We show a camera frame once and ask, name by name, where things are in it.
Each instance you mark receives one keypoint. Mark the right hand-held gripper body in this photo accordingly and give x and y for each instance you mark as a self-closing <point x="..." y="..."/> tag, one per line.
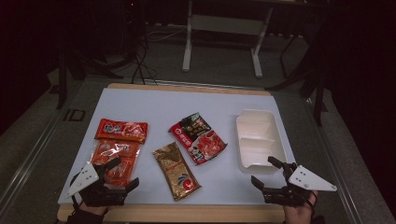
<point x="308" y="182"/>

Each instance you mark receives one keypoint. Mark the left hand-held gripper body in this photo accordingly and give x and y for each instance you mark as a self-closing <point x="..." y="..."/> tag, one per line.
<point x="84" y="179"/>

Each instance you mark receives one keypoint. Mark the white divided tray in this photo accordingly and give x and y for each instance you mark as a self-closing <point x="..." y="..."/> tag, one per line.
<point x="258" y="130"/>

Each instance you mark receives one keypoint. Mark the gold foil packet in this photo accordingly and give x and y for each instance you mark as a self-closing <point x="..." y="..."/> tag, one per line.
<point x="175" y="171"/>

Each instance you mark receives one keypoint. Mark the red and black sauce packet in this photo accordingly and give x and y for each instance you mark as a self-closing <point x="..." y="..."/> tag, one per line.
<point x="199" y="140"/>

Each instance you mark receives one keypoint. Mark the person's left hand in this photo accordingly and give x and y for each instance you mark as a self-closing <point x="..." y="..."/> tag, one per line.
<point x="96" y="210"/>

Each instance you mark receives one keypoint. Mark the person's right hand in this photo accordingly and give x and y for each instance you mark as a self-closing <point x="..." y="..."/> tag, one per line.
<point x="297" y="214"/>

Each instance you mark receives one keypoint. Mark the clear packet of orange cubes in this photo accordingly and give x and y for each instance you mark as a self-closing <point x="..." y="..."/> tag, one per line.
<point x="116" y="149"/>

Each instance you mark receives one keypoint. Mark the red snack packet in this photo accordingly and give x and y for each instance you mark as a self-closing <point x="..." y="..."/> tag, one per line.
<point x="121" y="130"/>

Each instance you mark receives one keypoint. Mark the black metal stand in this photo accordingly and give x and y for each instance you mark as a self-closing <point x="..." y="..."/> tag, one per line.
<point x="62" y="81"/>
<point x="319" y="93"/>

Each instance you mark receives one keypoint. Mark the pale blue table mat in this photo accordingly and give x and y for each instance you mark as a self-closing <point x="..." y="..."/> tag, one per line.
<point x="171" y="102"/>

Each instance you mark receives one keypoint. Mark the white metal stand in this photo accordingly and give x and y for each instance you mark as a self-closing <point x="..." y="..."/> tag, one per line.
<point x="224" y="25"/>

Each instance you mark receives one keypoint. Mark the silver floor rail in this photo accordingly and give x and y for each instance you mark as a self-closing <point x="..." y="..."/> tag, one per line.
<point x="336" y="174"/>
<point x="28" y="158"/>

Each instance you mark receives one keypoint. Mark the black floor bracket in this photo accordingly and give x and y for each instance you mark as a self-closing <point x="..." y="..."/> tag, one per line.
<point x="74" y="115"/>

